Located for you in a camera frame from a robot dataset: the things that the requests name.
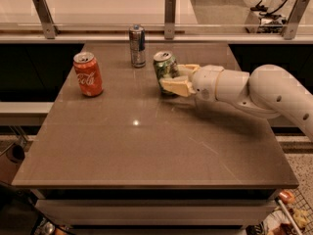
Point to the left metal glass bracket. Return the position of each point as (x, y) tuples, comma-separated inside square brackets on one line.
[(50, 31)]

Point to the glass railing panel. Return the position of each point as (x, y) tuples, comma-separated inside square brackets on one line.
[(229, 13)]

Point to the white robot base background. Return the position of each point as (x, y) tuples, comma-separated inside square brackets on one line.
[(266, 19)]

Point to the middle metal glass bracket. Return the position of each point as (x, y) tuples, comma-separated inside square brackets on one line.
[(169, 18)]

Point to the green soda can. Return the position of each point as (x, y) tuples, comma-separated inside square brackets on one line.
[(165, 65)]

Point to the red Coca-Cola can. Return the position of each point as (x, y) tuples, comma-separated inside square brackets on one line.
[(88, 74)]

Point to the metal glass bracket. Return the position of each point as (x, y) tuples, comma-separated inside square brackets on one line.
[(50, 31), (297, 12), (169, 18)]

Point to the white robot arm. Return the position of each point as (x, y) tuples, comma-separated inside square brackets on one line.
[(267, 92)]

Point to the right metal glass bracket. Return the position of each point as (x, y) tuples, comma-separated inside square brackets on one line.
[(297, 12)]

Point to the silver blue energy drink can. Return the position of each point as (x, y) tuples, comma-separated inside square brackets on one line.
[(137, 45)]

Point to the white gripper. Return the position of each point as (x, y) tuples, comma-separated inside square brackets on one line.
[(205, 82)]

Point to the wire basket with items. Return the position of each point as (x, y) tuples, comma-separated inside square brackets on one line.
[(291, 216)]

